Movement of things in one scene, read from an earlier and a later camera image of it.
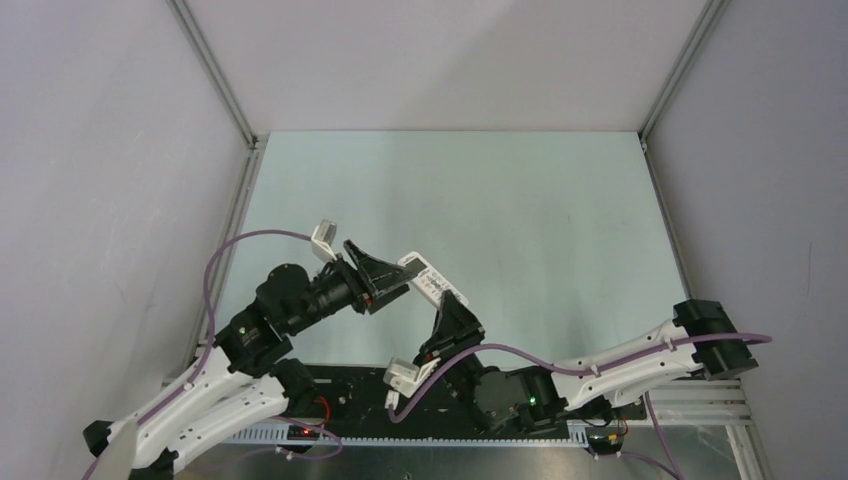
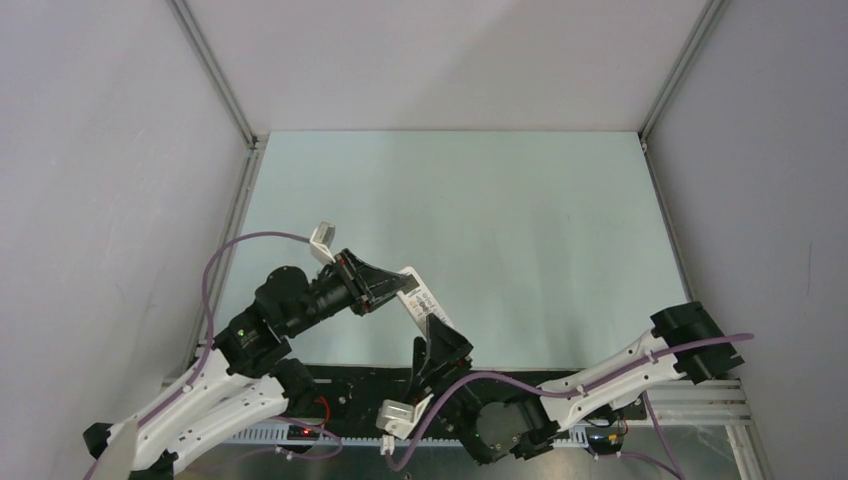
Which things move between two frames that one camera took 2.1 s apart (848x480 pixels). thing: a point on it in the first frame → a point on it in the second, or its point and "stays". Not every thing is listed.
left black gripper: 380,273 stays
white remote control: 430,281 → 419,302
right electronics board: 605,440 stays
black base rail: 421,401 stays
